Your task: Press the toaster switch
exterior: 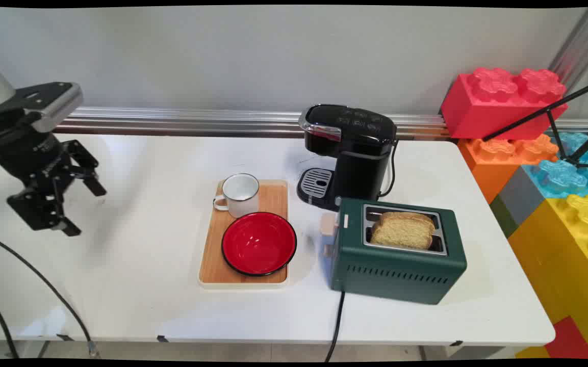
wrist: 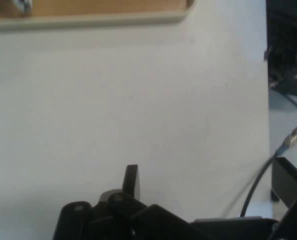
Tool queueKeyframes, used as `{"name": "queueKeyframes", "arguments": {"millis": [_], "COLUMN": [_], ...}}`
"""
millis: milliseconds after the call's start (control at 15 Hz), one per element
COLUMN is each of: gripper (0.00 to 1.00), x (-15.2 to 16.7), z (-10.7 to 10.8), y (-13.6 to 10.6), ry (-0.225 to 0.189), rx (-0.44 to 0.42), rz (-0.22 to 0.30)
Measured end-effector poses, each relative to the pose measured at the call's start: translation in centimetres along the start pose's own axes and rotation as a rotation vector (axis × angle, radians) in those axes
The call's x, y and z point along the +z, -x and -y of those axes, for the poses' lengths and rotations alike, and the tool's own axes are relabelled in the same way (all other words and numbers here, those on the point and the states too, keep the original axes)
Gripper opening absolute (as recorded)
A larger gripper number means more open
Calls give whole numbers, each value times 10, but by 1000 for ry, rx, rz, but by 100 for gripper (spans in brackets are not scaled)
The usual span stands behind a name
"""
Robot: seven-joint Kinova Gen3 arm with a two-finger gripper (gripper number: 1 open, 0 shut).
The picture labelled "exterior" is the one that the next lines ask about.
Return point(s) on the wooden tray with cream rim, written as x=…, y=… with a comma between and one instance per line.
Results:
x=273, y=201

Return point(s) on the small red building block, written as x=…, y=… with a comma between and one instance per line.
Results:
x=569, y=341

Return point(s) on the black coffee machine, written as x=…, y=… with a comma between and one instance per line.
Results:
x=355, y=153

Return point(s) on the red bowl with black rim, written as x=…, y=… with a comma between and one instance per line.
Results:
x=258, y=244

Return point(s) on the white enamel mug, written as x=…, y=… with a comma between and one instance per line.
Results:
x=243, y=196

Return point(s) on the red giant building block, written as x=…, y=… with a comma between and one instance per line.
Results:
x=497, y=109

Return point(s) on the green toaster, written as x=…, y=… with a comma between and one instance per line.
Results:
x=395, y=275

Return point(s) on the blue giant building block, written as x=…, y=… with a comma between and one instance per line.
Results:
x=564, y=176

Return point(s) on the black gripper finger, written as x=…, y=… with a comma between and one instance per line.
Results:
x=39, y=211
x=85, y=173

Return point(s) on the toast slice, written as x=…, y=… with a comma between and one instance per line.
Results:
x=403, y=234
x=416, y=216

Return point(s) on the orange giant building block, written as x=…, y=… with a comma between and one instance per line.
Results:
x=492, y=163

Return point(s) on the black tripod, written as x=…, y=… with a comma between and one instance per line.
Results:
x=554, y=120

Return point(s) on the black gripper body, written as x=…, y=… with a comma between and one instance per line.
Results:
x=26, y=150

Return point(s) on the dark green building block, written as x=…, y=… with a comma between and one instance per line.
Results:
x=503, y=216

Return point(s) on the yellow giant building block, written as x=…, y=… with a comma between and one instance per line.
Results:
x=559, y=255

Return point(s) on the aluminium rail along wall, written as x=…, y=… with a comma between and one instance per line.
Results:
x=197, y=121

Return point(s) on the beige toaster lever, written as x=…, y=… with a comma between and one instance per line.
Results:
x=329, y=224

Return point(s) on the grey giant building block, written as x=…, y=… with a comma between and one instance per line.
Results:
x=520, y=199

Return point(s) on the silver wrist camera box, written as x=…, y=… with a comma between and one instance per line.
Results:
x=56, y=109

